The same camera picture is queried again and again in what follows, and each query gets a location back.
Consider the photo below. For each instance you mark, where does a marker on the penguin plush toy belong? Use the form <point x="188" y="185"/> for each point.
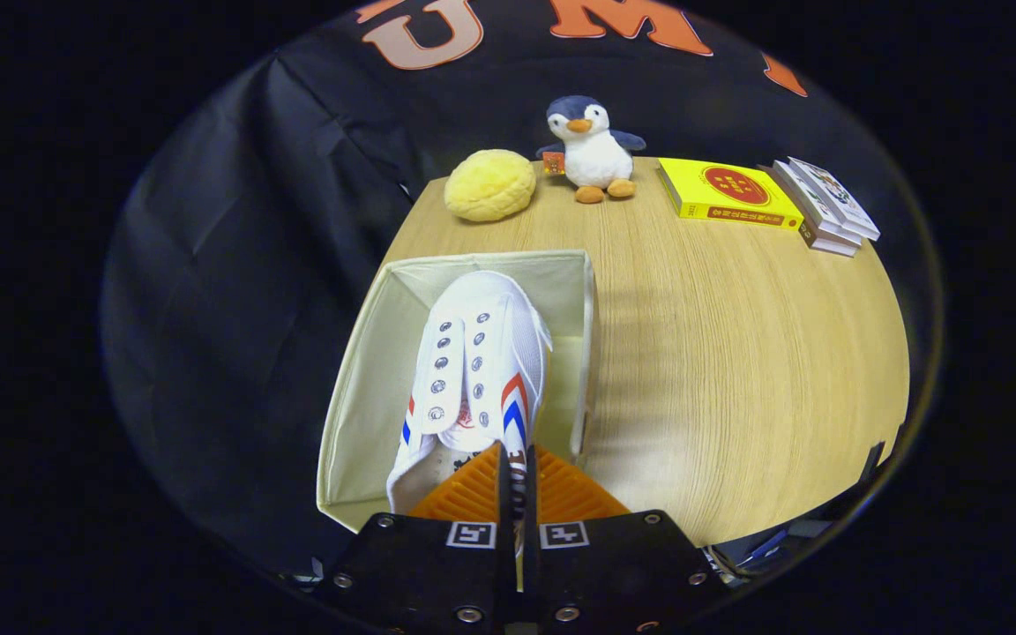
<point x="596" y="154"/>

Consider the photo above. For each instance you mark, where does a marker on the yellow round plush cushion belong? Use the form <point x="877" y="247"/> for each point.
<point x="490" y="185"/>

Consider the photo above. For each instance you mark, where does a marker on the yellow book with red circle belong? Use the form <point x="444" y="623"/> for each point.
<point x="728" y="190"/>

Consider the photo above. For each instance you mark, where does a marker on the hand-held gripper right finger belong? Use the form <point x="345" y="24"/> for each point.
<point x="529" y="529"/>

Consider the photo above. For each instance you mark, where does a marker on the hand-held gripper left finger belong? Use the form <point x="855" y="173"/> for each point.
<point x="504" y="529"/>

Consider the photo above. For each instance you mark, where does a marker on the cream fabric storage box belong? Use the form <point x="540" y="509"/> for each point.
<point x="367" y="397"/>

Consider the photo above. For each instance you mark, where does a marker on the white canvas shoe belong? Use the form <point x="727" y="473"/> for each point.
<point x="481" y="353"/>

